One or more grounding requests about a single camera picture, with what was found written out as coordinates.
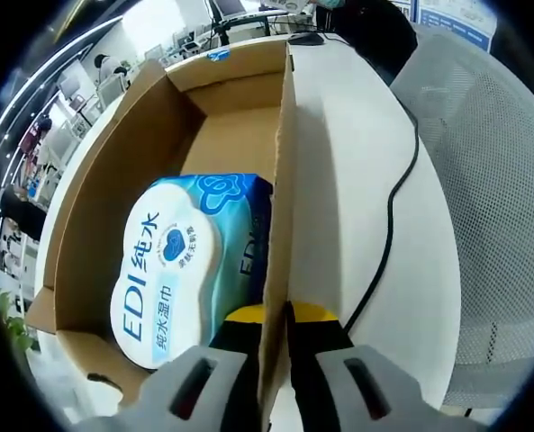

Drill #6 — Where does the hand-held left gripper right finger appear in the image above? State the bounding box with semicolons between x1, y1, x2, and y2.
285;301;435;432

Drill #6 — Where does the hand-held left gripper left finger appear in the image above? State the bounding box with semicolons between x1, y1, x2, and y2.
75;305;271;432

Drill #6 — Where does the blue white soft wipes pack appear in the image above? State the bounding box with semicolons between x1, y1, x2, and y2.
110;173;275;372

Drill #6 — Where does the brown cardboard shoe box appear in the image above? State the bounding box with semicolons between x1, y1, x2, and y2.
25;39;297;420

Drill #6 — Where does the potted green plant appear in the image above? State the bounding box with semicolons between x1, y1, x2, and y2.
0;287;36;357

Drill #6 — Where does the grey mesh office chair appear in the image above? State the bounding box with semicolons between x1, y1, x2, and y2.
390;24;534;409

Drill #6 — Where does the person's black clothed torso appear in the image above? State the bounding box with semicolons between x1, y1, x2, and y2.
311;0;419;87

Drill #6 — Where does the black computer mouse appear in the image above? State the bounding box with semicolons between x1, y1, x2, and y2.
287;31;326;47

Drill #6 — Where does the black cable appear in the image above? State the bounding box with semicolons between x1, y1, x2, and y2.
342;105;421;332

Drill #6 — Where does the wall notice board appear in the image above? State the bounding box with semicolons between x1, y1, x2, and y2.
417;0;498;53

